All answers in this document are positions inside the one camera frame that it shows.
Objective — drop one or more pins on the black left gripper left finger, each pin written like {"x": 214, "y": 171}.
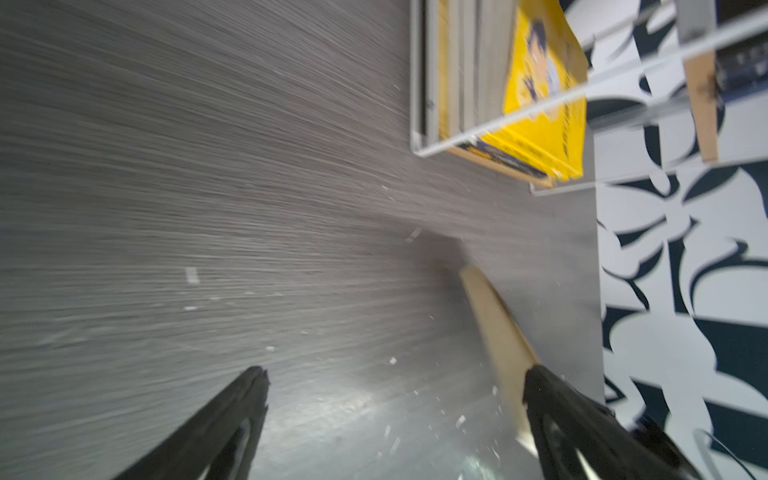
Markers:
{"x": 218, "y": 442}

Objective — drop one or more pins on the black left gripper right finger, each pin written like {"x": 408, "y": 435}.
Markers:
{"x": 578, "y": 438}

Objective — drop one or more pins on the blue book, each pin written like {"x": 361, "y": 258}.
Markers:
{"x": 509, "y": 352}

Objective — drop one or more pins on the yellow book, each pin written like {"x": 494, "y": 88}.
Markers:
{"x": 486, "y": 31}
{"x": 546, "y": 60}

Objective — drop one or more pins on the wooden white-framed bookshelf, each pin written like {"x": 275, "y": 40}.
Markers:
{"x": 571, "y": 95}

